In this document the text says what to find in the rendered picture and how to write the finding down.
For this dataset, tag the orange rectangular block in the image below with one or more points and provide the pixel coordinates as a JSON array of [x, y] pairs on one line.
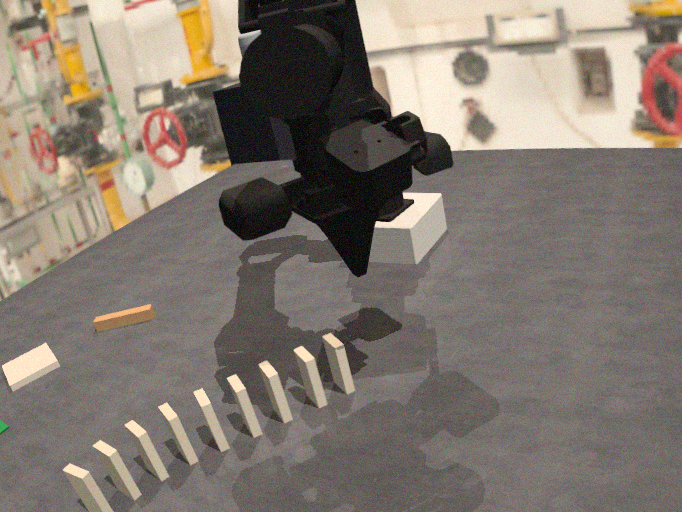
[[124, 317]]

